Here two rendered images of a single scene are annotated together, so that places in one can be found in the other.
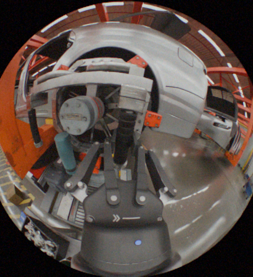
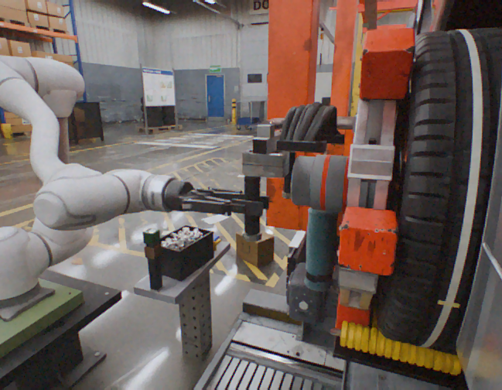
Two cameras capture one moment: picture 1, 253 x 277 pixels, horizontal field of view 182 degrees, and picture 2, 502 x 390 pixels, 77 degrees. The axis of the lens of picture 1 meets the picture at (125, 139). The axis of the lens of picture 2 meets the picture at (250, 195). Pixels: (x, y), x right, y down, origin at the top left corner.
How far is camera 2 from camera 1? 76 cm
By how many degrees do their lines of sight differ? 104
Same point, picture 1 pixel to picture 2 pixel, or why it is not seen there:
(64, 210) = (255, 335)
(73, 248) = (169, 282)
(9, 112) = not seen: hidden behind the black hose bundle
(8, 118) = not seen: hidden behind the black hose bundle
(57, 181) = (296, 280)
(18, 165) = (275, 206)
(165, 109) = (500, 244)
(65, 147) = (311, 225)
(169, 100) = not seen: outside the picture
